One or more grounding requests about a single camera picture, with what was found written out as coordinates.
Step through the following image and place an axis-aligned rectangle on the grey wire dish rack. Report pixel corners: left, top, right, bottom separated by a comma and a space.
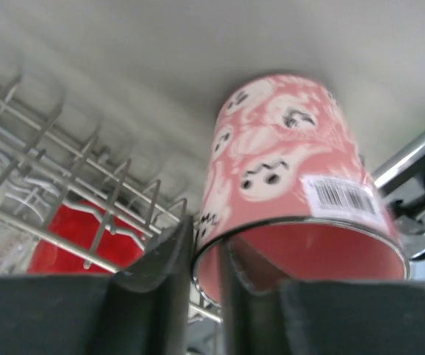
0, 70, 224, 355

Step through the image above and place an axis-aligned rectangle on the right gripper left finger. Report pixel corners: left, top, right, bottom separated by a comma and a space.
0, 217, 194, 354

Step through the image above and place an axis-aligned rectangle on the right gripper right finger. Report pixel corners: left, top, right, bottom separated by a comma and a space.
219, 243, 425, 354

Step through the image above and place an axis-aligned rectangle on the red mug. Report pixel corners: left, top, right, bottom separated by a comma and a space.
27, 205, 143, 274

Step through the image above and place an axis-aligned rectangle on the pink mug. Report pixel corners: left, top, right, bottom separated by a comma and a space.
192, 73, 410, 305

